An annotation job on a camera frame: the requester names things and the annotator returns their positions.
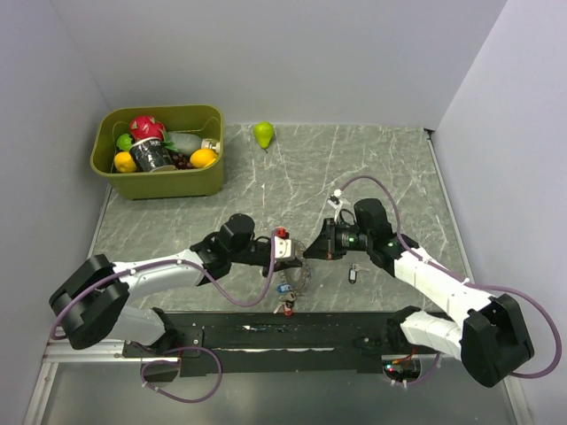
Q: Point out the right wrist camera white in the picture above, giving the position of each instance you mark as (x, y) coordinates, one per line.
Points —
(338, 203)

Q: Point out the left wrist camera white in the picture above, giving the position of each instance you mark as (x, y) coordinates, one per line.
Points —
(282, 246)

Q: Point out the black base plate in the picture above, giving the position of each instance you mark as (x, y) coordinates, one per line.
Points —
(269, 343)

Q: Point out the light blue tag key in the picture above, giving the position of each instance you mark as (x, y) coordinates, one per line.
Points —
(283, 288)

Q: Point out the green lime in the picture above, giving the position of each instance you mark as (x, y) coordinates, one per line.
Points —
(124, 142)

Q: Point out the green pear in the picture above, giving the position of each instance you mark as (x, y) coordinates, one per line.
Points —
(263, 133)

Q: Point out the black tag key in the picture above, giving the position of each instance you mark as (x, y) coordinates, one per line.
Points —
(353, 272)

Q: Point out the olive green plastic bin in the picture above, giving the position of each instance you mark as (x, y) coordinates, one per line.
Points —
(200, 119)

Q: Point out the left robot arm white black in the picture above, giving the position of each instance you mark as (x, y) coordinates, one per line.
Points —
(95, 302)

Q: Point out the red dragon fruit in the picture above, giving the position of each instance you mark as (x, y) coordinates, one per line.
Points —
(146, 126)

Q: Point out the orange fruit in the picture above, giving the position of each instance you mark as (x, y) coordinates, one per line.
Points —
(203, 157)

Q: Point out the black printed can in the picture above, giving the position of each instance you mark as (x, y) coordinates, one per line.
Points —
(150, 155)

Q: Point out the yellow lemon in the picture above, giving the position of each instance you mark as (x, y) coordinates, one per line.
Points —
(124, 163)

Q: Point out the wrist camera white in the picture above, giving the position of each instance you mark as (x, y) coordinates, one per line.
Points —
(282, 246)
(338, 203)

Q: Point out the dark red grapes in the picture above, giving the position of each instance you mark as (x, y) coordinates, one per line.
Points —
(180, 161)

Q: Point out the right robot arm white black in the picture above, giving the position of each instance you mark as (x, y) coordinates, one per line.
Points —
(487, 334)

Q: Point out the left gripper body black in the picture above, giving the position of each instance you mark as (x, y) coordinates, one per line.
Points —
(256, 256)

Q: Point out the metal disc with key rings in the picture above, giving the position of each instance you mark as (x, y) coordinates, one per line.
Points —
(295, 276)

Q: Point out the red tag key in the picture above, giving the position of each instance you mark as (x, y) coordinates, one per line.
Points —
(285, 307)

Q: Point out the clear plastic bottle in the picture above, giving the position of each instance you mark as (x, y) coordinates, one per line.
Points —
(188, 143)

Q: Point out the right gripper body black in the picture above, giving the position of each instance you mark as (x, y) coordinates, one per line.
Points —
(349, 238)

